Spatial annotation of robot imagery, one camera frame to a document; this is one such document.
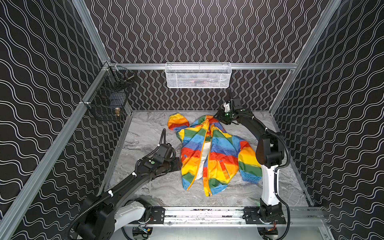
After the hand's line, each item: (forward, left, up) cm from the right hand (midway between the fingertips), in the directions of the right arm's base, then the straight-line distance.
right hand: (216, 117), depth 100 cm
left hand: (-34, +20, -2) cm, 39 cm away
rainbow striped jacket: (-23, +5, -8) cm, 25 cm away
